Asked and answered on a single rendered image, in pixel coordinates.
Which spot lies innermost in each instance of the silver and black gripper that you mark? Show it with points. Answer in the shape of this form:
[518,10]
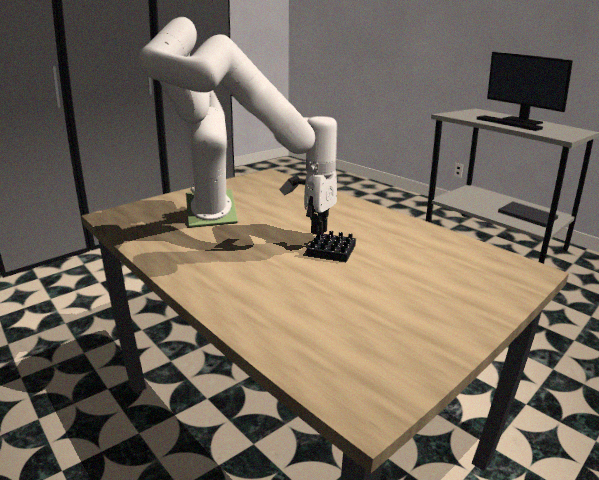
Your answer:
[320,195]

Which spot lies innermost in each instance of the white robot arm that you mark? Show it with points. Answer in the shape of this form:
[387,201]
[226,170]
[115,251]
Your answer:
[219,60]

